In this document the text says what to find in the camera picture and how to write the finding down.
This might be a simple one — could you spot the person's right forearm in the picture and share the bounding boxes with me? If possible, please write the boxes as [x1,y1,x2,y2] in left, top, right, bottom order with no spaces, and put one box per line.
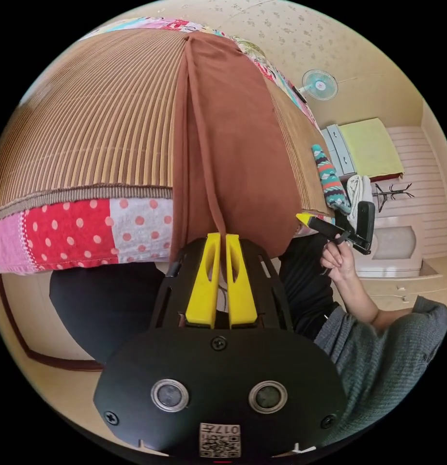
[333,269,416,326]

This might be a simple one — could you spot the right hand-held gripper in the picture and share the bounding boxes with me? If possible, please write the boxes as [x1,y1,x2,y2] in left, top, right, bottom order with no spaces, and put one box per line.
[295,213,372,256]

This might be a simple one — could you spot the grey drawer cabinet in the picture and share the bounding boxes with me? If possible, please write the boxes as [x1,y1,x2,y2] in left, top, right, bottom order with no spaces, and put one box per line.
[321,117,406,181]

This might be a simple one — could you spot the brown long pants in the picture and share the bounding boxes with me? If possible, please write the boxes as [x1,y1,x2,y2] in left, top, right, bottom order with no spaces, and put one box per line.
[168,31,313,257]

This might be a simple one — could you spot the person's right hand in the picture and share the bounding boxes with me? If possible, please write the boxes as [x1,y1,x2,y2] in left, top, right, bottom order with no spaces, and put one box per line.
[319,240,357,284]

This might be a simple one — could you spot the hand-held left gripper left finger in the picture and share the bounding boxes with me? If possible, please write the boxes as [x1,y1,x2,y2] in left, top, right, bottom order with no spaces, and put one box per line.
[185,232,222,328]

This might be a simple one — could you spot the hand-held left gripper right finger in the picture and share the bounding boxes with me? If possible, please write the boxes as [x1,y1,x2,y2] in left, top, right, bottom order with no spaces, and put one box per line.
[225,234,259,328]

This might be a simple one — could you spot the black coat rack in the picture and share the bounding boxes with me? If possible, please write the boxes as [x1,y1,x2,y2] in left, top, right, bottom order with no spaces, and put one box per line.
[374,182,415,214]

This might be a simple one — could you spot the white cupboard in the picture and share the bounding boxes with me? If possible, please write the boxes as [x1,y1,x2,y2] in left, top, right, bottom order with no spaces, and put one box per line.
[354,213,443,279]

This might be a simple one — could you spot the bed with striped woven mat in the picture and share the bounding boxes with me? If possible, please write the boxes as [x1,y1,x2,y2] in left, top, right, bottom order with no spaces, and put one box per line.
[0,16,337,277]

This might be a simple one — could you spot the person's body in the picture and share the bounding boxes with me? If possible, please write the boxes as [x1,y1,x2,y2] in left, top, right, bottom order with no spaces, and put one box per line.
[48,232,447,448]

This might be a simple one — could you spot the pile of clothes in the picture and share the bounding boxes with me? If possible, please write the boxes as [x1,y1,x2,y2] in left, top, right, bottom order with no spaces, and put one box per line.
[311,144,374,223]

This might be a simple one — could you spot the wall fan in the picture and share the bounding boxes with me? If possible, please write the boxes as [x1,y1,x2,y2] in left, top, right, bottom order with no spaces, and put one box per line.
[298,68,339,101]

